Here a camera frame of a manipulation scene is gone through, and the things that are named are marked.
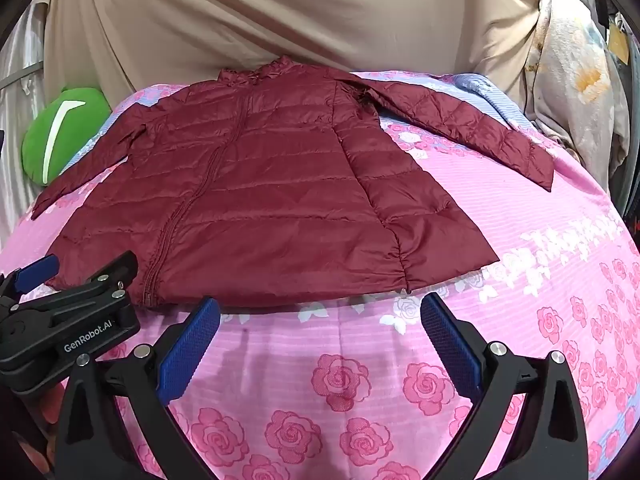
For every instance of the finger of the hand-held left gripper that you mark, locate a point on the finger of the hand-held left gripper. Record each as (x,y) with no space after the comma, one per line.
(37,271)
(115,267)

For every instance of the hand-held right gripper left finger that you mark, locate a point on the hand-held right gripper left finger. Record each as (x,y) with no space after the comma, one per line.
(192,342)

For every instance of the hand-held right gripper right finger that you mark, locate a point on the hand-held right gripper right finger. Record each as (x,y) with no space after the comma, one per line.
(450,345)

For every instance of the maroon puffer jacket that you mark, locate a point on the maroon puffer jacket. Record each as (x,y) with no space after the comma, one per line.
(250,185)

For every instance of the pink floral blanket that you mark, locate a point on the pink floral blanket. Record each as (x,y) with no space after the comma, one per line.
(350,360)

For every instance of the green plush pillow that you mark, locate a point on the green plush pillow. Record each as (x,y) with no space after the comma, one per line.
(85,132)

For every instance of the white satin curtain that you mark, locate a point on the white satin curtain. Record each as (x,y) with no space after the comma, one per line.
(20,125)

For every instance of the grey metal bar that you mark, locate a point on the grey metal bar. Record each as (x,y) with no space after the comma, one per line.
(22,74)

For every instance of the white floral cloth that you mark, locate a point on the white floral cloth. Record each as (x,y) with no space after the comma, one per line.
(565,85)

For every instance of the beige draped cloth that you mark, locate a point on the beige draped cloth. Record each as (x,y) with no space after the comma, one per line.
(300,10)

